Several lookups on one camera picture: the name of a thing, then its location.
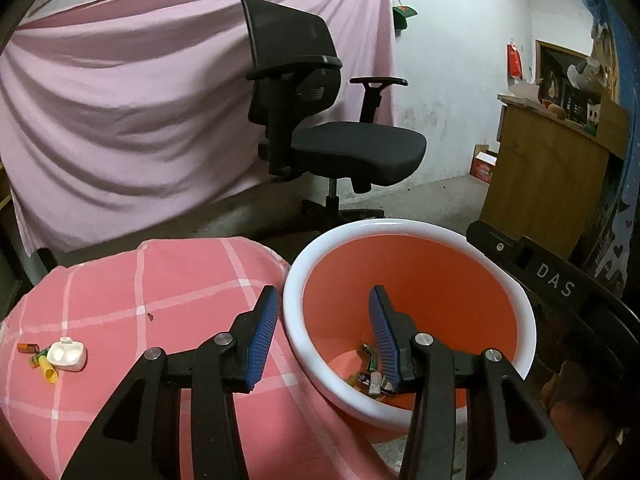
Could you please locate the red cardboard box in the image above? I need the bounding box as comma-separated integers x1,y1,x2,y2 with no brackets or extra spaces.
470,144,498,184

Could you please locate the white plastic case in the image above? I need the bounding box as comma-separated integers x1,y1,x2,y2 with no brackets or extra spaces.
47,336,88,372

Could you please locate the trash pile in bin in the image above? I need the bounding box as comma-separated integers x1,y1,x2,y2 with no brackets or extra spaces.
346,344,397,401

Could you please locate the orange small wrapper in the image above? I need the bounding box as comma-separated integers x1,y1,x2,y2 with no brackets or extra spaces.
16,344,40,354

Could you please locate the framed dark picture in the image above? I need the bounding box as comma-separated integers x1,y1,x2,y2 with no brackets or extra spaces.
536,40,608,127

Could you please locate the black mesh office chair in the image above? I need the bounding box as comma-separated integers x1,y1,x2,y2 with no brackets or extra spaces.
238,0,428,226

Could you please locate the pink hanging sheet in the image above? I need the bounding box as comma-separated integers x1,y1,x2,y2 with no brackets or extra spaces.
1,0,393,252

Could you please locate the orange white-rimmed trash bin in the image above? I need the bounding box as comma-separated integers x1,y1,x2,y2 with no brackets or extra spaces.
283,219,537,442

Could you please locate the yellow small tube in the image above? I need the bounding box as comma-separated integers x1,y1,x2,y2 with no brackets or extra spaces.
38,356,58,385

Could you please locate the red hanging decoration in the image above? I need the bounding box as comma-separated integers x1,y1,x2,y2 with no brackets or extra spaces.
506,41,523,79

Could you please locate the green hanging cap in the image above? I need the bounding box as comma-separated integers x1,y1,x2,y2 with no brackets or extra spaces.
392,4,418,32

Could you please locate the wooden cabinet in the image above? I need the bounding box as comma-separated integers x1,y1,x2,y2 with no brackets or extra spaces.
480,94,629,259

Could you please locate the pink checked tablecloth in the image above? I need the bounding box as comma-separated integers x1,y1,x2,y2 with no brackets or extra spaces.
1,237,390,479

